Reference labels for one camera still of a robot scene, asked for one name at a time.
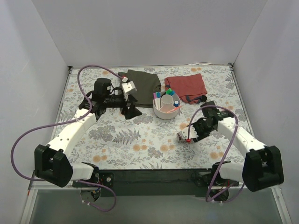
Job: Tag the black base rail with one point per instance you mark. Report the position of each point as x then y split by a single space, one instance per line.
157 182

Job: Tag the teal cap white marker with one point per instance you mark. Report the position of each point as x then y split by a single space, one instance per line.
158 100

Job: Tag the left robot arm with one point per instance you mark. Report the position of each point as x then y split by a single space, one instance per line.
52 160

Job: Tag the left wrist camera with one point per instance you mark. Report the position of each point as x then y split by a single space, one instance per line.
129 88

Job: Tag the red folded cloth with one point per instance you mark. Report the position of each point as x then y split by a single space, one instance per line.
190 89

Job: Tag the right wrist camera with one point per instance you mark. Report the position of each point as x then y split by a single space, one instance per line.
190 134

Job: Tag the pink cap white marker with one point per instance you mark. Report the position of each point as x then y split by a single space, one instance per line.
155 99

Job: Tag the blue and grey stubby marker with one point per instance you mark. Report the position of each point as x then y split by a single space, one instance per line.
176 103

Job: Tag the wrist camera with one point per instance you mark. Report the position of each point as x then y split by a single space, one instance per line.
129 88
190 134

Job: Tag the orange pink pen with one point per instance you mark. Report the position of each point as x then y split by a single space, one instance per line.
173 110

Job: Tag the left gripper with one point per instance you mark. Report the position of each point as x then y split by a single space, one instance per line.
128 103

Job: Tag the floral table mat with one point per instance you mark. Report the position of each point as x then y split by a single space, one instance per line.
147 141

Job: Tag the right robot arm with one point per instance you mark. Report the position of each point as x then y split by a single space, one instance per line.
262 166

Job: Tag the pink pencil case tube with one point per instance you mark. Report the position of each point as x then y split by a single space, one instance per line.
180 136

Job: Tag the green cap black highlighter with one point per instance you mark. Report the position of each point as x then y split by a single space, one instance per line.
168 91

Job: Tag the olive green folded cloth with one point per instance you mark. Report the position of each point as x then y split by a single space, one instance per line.
146 84

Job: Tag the white round divided organizer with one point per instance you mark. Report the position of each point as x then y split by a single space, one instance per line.
166 105

